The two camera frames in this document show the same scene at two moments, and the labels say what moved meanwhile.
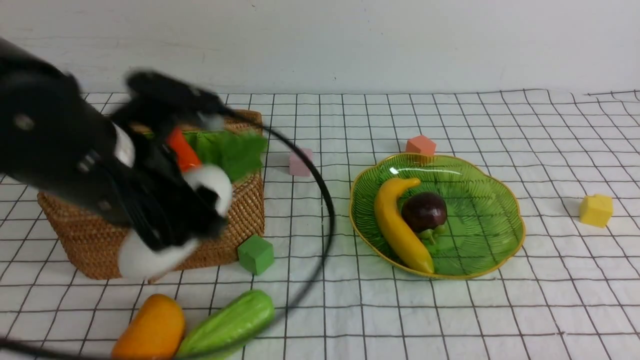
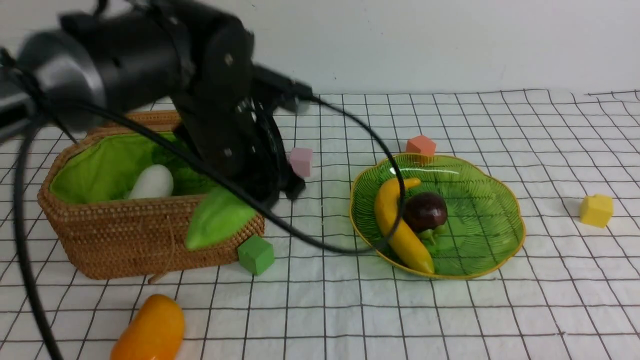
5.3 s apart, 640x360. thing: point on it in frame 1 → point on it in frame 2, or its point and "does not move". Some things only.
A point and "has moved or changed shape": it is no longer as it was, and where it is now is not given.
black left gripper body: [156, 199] → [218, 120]
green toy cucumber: [246, 318] → [219, 216]
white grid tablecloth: [570, 291] does not move
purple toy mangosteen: [425, 213] does not move
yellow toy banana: [405, 240] does not move
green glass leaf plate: [484, 228] does not move
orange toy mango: [154, 332] does not move
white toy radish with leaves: [138, 261] has moved or changed shape
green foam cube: [256, 253] does not move
